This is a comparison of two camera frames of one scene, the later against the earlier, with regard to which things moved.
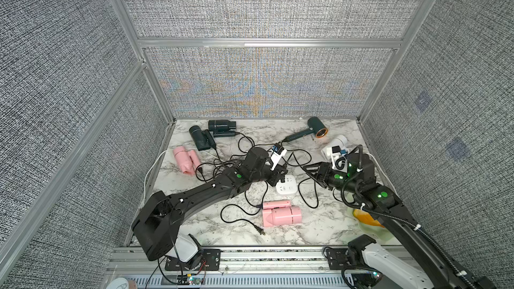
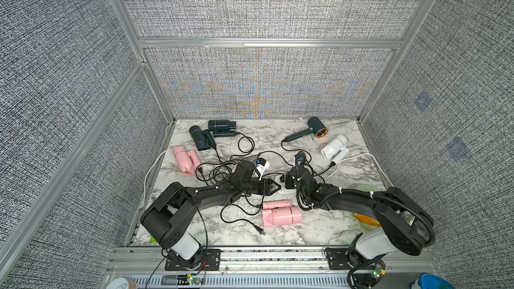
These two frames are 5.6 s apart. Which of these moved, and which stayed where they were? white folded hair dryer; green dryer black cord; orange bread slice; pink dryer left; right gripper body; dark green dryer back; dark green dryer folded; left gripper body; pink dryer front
Moved: green dryer black cord; left gripper body; right gripper body
Stayed: white folded hair dryer; dark green dryer back; orange bread slice; pink dryer left; pink dryer front; dark green dryer folded
